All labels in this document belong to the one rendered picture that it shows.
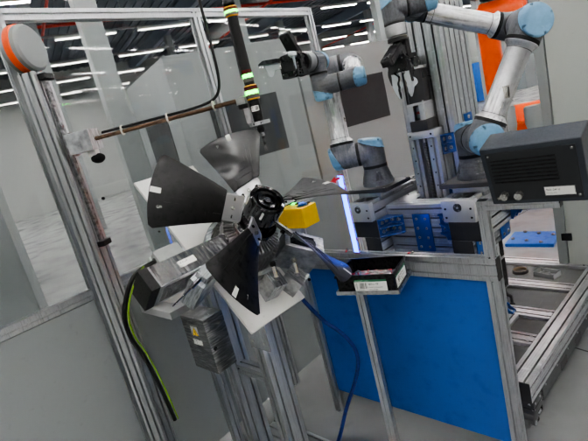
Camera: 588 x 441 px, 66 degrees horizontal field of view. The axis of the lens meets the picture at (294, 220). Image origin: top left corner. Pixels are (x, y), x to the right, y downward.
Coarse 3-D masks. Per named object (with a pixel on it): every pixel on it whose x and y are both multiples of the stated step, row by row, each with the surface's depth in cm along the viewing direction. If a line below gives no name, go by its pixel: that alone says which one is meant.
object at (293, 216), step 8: (288, 208) 198; (296, 208) 194; (304, 208) 193; (312, 208) 196; (280, 216) 201; (288, 216) 198; (296, 216) 195; (304, 216) 193; (312, 216) 196; (288, 224) 200; (296, 224) 196; (304, 224) 193; (312, 224) 196
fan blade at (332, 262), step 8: (296, 232) 142; (304, 240) 141; (312, 248) 137; (320, 256) 136; (328, 256) 143; (328, 264) 135; (336, 264) 140; (344, 264) 150; (336, 272) 134; (344, 272) 139; (344, 280) 134
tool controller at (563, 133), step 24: (504, 144) 127; (528, 144) 122; (552, 144) 118; (576, 144) 115; (504, 168) 129; (528, 168) 125; (552, 168) 121; (576, 168) 118; (504, 192) 133; (528, 192) 129; (552, 192) 125; (576, 192) 121
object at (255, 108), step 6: (222, 0) 138; (228, 0) 137; (252, 102) 144; (258, 102) 144; (252, 108) 144; (258, 108) 144; (252, 114) 145; (258, 114) 144; (258, 120) 145; (258, 126) 146
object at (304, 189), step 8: (304, 184) 168; (312, 184) 167; (320, 184) 166; (328, 184) 166; (288, 192) 163; (296, 192) 159; (304, 192) 157; (312, 192) 157; (320, 192) 157; (328, 192) 158; (336, 192) 159; (344, 192) 160
